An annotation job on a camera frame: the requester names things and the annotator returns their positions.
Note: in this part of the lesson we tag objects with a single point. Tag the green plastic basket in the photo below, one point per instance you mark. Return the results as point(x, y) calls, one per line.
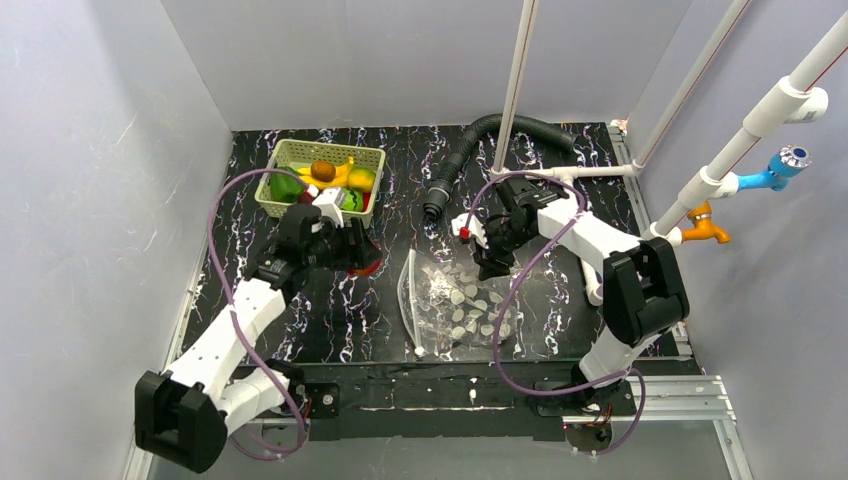
point(298, 153)

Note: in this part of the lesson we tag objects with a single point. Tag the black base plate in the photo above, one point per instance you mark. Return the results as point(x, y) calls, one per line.
point(451, 399)

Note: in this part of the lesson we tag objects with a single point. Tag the blue tap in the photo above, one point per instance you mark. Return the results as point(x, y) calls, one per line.
point(787, 163)

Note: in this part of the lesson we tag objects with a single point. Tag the white PVC pipe frame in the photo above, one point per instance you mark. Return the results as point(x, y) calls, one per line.
point(794, 99)

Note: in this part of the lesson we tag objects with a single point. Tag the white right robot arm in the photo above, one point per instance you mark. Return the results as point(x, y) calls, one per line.
point(643, 294)

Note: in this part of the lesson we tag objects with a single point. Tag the dark green bell pepper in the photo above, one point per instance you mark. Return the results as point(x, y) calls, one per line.
point(286, 188)

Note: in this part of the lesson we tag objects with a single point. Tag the orange tap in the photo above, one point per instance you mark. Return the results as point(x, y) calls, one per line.
point(703, 227)

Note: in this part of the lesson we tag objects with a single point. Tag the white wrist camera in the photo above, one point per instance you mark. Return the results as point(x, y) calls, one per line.
point(329, 201)
point(468, 228)

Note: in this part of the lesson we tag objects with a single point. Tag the yellow fake banana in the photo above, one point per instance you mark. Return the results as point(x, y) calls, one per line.
point(339, 181)

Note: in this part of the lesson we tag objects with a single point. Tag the aluminium frame rail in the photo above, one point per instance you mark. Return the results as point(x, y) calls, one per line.
point(684, 427)

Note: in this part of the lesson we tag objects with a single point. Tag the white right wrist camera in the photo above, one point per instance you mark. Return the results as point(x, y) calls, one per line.
point(468, 228)

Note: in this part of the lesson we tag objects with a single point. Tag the clear zip top bag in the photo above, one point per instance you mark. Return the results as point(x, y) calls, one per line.
point(443, 305)

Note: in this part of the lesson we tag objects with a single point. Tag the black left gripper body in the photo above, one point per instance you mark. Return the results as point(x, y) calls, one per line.
point(357, 244)

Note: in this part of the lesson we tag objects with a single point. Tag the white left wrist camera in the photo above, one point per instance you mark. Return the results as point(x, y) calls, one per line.
point(329, 201)

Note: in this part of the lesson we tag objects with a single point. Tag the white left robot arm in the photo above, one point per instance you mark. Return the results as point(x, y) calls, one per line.
point(187, 412)

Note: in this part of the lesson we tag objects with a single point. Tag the brown fake kiwi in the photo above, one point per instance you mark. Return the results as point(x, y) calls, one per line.
point(323, 171)

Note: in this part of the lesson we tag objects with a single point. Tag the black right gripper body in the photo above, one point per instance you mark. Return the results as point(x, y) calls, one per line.
point(490, 246)

